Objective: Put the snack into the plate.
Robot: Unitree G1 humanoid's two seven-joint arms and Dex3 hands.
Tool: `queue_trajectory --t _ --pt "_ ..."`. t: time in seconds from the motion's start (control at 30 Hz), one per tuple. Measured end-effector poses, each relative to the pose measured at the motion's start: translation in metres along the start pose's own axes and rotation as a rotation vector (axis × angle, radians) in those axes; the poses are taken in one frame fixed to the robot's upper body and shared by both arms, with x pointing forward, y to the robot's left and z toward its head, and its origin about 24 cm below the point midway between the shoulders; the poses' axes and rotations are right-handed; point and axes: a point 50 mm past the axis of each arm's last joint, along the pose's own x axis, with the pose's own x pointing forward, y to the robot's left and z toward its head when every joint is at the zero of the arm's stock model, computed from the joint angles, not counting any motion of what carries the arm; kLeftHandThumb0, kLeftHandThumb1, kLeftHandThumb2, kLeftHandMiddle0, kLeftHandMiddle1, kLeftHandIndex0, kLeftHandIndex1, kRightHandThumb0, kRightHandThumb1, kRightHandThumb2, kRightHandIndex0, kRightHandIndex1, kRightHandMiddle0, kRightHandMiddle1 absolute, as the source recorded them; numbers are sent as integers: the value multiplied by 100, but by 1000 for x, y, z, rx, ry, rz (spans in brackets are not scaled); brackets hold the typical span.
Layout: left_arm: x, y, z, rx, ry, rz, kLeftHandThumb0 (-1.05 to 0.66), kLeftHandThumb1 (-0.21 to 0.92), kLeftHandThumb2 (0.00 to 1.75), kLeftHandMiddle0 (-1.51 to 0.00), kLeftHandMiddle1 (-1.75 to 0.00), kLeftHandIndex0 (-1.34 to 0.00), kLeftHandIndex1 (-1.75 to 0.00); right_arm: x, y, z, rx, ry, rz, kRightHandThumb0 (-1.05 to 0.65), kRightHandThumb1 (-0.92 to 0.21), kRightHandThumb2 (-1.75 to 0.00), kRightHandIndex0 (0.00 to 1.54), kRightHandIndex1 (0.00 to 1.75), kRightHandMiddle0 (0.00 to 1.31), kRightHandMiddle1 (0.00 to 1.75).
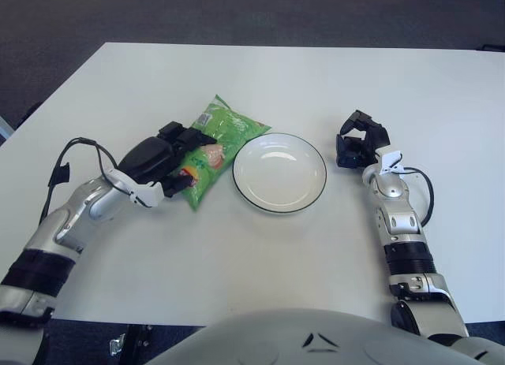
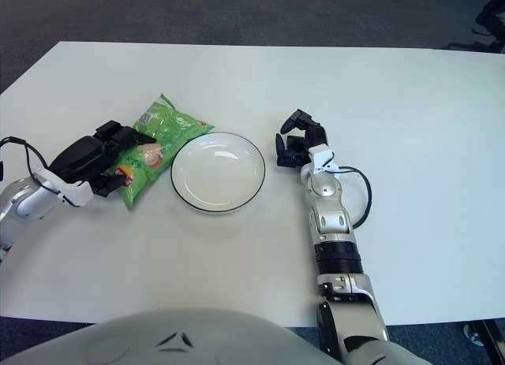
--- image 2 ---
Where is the grey robot torso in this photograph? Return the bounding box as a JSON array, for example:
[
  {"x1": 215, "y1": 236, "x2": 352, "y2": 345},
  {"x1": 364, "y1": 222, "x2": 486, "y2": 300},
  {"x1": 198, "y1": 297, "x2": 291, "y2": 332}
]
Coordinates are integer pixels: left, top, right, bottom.
[{"x1": 0, "y1": 307, "x2": 328, "y2": 365}]

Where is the green chips bag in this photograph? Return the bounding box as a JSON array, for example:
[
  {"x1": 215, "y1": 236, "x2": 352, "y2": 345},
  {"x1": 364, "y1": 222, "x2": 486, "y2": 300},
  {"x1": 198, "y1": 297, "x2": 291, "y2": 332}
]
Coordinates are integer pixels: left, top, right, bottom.
[{"x1": 112, "y1": 92, "x2": 216, "y2": 212}]

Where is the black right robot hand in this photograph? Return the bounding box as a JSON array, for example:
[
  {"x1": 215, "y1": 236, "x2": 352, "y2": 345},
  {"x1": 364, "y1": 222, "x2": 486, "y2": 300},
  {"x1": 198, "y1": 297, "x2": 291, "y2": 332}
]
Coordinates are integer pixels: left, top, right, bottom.
[{"x1": 275, "y1": 109, "x2": 328, "y2": 169}]

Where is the black office chair base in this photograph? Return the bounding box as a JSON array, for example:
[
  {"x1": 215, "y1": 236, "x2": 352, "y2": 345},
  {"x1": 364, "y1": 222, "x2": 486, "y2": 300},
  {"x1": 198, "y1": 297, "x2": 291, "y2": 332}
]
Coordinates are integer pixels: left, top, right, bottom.
[{"x1": 447, "y1": 0, "x2": 505, "y2": 54}]

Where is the white plate black rim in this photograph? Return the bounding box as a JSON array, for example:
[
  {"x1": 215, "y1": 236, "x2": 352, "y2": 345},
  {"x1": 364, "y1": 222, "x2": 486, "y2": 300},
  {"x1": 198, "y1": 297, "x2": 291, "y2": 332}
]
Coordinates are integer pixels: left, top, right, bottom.
[{"x1": 170, "y1": 132, "x2": 267, "y2": 215}]

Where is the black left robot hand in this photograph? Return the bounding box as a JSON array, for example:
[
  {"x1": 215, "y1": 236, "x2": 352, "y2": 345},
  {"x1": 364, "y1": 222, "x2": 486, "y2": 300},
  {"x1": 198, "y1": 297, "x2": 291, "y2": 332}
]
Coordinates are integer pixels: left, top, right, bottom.
[{"x1": 49, "y1": 120, "x2": 159, "y2": 199}]

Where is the black table leg foot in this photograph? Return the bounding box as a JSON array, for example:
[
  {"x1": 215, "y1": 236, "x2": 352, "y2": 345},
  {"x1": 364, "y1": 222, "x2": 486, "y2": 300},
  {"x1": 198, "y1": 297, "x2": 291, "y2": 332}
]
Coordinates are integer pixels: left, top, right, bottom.
[{"x1": 463, "y1": 319, "x2": 505, "y2": 365}]

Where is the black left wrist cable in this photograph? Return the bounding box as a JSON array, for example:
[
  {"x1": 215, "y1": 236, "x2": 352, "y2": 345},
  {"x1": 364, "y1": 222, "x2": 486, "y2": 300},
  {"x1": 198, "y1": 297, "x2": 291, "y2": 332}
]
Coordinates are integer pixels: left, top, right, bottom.
[{"x1": 0, "y1": 136, "x2": 64, "y2": 196}]

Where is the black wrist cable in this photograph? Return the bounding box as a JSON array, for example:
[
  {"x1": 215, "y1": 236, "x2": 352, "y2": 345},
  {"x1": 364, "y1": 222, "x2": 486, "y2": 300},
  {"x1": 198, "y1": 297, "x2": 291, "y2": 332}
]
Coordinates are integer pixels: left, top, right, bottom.
[
  {"x1": 0, "y1": 136, "x2": 64, "y2": 196},
  {"x1": 327, "y1": 166, "x2": 372, "y2": 228}
]

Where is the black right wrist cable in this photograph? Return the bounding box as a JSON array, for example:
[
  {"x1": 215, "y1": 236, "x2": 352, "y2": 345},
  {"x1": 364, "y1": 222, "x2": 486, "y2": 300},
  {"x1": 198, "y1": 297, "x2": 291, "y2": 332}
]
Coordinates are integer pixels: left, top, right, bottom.
[{"x1": 327, "y1": 166, "x2": 372, "y2": 228}]

